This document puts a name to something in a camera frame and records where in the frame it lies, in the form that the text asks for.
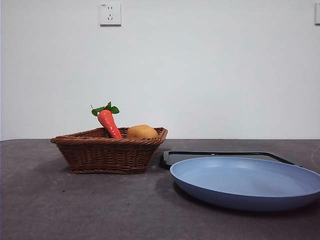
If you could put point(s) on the brown wicker basket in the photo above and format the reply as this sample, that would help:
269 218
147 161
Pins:
105 155

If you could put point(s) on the blue round plate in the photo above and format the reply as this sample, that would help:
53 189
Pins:
240 185

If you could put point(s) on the white wall socket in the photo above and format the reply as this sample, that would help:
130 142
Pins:
110 14
317 13

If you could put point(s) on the black flat tray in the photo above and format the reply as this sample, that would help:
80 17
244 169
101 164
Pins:
172 158

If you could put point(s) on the orange toy carrot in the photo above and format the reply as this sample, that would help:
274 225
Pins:
108 123

